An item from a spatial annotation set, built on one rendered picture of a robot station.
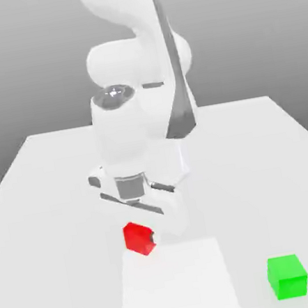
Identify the small green cube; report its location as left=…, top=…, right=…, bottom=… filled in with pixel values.
left=263, top=252, right=308, bottom=302

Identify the small red cube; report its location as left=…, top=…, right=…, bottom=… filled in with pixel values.
left=122, top=218, right=160, bottom=260

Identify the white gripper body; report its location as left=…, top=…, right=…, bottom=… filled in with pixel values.
left=98, top=178, right=192, bottom=251

